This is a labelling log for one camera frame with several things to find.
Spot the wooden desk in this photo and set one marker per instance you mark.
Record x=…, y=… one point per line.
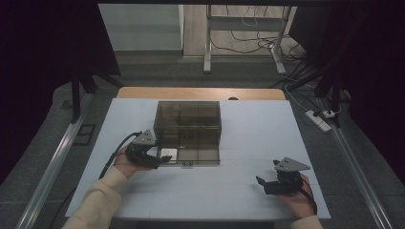
x=191, y=93

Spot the white power strip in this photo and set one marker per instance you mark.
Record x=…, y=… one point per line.
x=318, y=121

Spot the person's left hand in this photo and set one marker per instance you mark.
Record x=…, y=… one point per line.
x=125, y=167

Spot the black floor frame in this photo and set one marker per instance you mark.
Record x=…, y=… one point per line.
x=84, y=135

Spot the white metal stand frame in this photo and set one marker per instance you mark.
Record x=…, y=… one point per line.
x=207, y=47

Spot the white cabinet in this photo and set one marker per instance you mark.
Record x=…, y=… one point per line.
x=143, y=28

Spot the black stand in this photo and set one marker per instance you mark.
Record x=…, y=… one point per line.
x=75, y=95
x=336, y=98

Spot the person's right hand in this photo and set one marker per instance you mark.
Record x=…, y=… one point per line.
x=301, y=203

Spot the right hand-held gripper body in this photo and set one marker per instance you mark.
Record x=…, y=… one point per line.
x=283, y=187

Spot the white plug adapter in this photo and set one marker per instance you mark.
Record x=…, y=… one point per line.
x=329, y=114

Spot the black curtain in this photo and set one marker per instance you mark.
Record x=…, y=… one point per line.
x=38, y=63
x=372, y=63

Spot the aluminium rail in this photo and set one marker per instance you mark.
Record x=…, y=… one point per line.
x=54, y=165
x=356, y=165

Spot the small white packet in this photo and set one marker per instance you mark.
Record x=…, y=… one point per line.
x=169, y=153

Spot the smoky transparent drawer box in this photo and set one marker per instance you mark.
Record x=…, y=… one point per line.
x=187, y=114

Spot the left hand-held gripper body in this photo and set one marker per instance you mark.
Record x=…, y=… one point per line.
x=140, y=156

